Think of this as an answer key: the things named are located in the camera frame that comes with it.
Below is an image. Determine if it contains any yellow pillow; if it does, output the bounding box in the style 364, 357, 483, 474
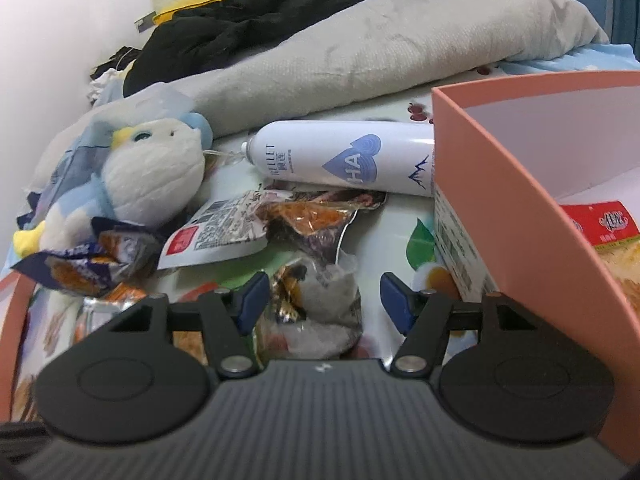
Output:
152, 0, 241, 26

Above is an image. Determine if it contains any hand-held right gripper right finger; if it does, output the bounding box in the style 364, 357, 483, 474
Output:
380, 272, 571, 380

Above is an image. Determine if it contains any dark packet with orange snack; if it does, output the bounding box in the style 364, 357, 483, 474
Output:
255, 189, 388, 266

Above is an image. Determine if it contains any pile of clothes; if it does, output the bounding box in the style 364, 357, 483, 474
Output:
87, 46, 146, 106

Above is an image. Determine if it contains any blue curtain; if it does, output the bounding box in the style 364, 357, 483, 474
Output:
615, 0, 640, 56

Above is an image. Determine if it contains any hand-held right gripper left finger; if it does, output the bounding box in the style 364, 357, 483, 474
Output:
75, 271, 271, 380

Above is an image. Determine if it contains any grey blanket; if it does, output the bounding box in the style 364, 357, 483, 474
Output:
30, 0, 611, 191

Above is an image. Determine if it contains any red label chip packet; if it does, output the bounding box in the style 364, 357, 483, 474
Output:
557, 200, 640, 326

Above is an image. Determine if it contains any blue and white snack packet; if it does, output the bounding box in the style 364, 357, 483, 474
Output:
12, 217, 166, 296

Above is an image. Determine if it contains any grey snack packet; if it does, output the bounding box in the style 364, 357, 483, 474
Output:
255, 255, 363, 361

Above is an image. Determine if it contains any pink box lid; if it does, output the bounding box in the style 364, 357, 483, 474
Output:
0, 275, 38, 423

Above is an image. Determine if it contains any white packet with red label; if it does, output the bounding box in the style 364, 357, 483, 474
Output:
157, 190, 273, 271

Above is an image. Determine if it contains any black jacket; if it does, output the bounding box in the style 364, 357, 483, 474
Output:
122, 0, 411, 97

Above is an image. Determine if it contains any white and blue plush toy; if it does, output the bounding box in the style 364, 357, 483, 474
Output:
12, 110, 216, 261

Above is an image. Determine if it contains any pink cardboard box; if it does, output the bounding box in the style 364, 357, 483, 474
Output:
431, 71, 640, 466

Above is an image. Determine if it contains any white spray bottle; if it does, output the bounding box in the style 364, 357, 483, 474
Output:
241, 121, 436, 198

